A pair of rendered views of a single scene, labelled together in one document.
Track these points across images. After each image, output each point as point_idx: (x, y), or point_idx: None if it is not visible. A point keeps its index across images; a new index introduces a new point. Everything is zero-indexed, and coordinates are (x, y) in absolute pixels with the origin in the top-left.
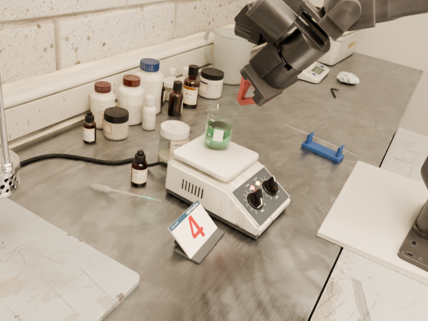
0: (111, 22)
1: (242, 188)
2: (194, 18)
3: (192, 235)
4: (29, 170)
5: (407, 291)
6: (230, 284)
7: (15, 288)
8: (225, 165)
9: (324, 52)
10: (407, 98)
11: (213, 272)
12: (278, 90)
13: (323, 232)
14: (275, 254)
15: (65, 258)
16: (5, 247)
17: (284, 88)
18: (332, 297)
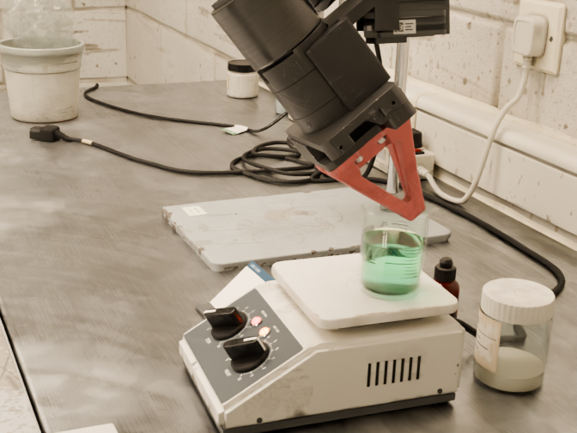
0: None
1: (258, 305)
2: None
3: (238, 296)
4: (520, 263)
5: None
6: (136, 314)
7: (270, 217)
8: (311, 274)
9: (211, 13)
10: None
11: (169, 311)
12: (300, 133)
13: (101, 428)
14: (134, 368)
15: (290, 240)
16: (338, 222)
17: (302, 138)
18: (2, 373)
